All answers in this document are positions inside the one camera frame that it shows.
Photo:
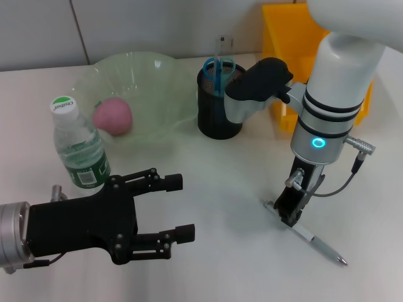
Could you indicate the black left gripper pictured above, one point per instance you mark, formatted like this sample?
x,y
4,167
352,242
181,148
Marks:
x,y
85,226

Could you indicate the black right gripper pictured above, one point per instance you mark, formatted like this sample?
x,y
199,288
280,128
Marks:
x,y
308,179

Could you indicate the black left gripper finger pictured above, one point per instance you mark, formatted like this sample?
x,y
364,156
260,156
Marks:
x,y
185,233

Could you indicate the grey ballpoint pen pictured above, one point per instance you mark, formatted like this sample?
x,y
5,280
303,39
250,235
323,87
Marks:
x,y
321,245

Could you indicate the pink peach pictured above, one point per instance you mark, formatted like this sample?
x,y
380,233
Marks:
x,y
113,116

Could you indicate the clear green-label water bottle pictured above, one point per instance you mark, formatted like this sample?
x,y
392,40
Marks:
x,y
82,151

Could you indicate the blue scissors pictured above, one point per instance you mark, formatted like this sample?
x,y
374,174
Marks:
x,y
209,67

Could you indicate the transparent plastic ruler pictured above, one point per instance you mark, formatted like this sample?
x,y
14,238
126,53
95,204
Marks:
x,y
222,47

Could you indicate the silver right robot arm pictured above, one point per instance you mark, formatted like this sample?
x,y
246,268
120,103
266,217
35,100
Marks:
x,y
340,78

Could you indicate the black mesh pen cup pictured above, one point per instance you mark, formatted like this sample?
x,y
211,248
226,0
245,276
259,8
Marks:
x,y
211,126

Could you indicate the pale green glass fruit plate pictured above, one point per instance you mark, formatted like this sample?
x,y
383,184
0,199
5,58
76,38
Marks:
x,y
151,94

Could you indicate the yellow plastic bin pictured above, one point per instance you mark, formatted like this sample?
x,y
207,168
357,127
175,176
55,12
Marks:
x,y
286,37

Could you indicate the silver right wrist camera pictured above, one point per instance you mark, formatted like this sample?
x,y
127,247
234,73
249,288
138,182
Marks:
x,y
255,91

